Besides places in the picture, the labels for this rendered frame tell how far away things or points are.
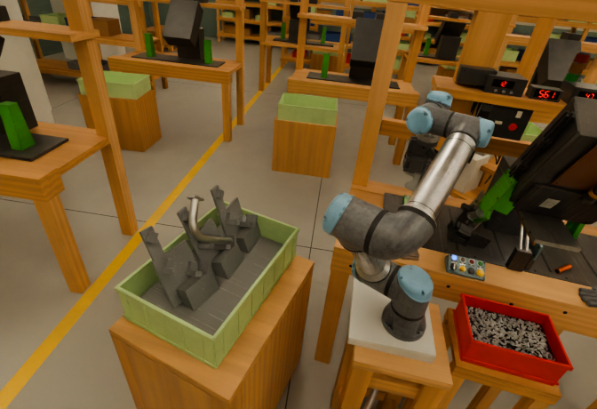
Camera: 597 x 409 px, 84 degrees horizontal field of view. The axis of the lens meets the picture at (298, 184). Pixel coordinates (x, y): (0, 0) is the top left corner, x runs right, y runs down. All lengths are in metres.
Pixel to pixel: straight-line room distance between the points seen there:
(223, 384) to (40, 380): 1.37
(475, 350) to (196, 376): 0.94
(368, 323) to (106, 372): 1.54
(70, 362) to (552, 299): 2.40
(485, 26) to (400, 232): 1.21
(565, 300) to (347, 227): 1.16
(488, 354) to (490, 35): 1.29
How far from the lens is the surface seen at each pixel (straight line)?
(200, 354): 1.28
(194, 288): 1.33
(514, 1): 1.81
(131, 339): 1.42
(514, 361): 1.47
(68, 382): 2.38
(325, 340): 2.06
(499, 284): 1.67
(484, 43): 1.81
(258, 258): 1.52
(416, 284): 1.17
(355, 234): 0.80
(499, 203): 1.69
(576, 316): 1.83
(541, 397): 1.59
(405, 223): 0.79
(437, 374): 1.33
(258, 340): 1.34
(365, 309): 1.35
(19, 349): 2.63
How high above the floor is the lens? 1.91
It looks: 32 degrees down
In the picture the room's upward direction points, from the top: 6 degrees clockwise
